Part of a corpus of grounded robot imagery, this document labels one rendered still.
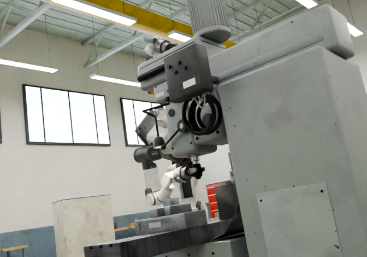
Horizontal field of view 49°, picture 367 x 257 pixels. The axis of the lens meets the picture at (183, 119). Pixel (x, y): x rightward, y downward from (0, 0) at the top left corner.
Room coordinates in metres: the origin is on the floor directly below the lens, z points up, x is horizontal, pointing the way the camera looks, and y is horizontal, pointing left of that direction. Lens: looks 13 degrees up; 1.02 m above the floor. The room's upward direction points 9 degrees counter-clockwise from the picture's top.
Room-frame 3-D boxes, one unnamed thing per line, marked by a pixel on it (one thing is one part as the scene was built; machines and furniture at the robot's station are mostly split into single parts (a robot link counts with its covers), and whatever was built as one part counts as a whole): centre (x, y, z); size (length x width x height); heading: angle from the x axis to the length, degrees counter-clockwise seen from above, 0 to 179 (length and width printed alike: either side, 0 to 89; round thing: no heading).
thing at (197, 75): (1.73, -0.05, 1.62); 0.20 x 0.09 x 0.21; 51
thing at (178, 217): (2.02, 0.15, 1.01); 0.35 x 0.15 x 0.11; 48
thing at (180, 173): (2.26, 0.02, 1.23); 0.13 x 0.12 x 0.10; 126
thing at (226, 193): (2.42, -0.22, 1.05); 0.22 x 0.12 x 0.20; 149
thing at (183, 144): (2.18, -0.03, 1.47); 0.21 x 0.19 x 0.32; 141
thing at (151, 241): (2.14, 0.01, 0.91); 1.24 x 0.23 x 0.08; 141
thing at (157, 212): (2.04, 0.17, 1.04); 0.15 x 0.06 x 0.04; 138
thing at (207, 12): (2.03, -0.22, 2.05); 0.20 x 0.20 x 0.32
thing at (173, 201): (2.00, 0.12, 1.07); 0.06 x 0.05 x 0.06; 138
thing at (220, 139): (2.06, -0.18, 1.47); 0.24 x 0.19 x 0.26; 141
